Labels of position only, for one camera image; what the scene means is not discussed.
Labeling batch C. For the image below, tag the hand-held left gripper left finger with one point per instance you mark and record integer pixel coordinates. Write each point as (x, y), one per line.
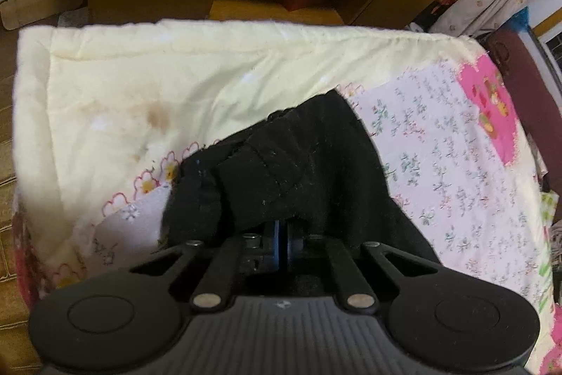
(275, 248)

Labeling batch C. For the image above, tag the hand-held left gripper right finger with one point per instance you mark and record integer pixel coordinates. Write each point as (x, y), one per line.
(292, 247)

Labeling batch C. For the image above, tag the black pants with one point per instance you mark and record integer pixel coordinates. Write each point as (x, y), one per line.
(289, 155)

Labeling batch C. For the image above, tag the floral patchwork quilt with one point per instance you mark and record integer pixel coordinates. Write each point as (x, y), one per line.
(114, 94)

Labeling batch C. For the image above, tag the red box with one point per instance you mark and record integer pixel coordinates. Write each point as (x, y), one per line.
(303, 0)

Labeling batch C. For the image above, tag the green checked cloth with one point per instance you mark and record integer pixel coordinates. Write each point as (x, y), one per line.
(551, 208)

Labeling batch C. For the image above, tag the maroon headboard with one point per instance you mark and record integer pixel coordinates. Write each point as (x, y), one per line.
(527, 80)

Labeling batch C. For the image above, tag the blue plastic bag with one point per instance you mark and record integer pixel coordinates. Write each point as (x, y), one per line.
(521, 18)

